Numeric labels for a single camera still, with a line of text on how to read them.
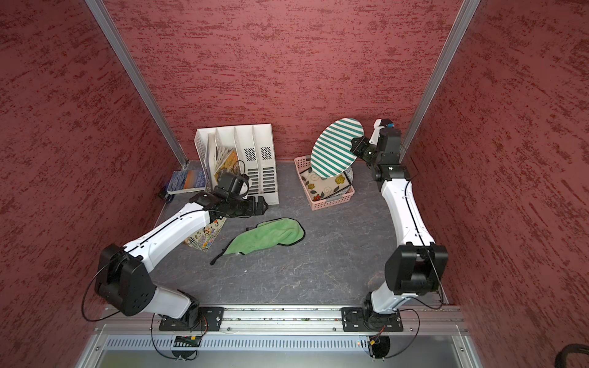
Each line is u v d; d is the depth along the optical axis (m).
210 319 0.74
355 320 0.74
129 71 0.85
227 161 0.91
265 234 0.92
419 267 0.43
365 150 0.70
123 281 0.42
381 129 0.68
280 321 0.75
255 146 1.07
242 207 0.72
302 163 1.15
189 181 1.11
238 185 0.67
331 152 0.86
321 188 1.05
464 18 0.72
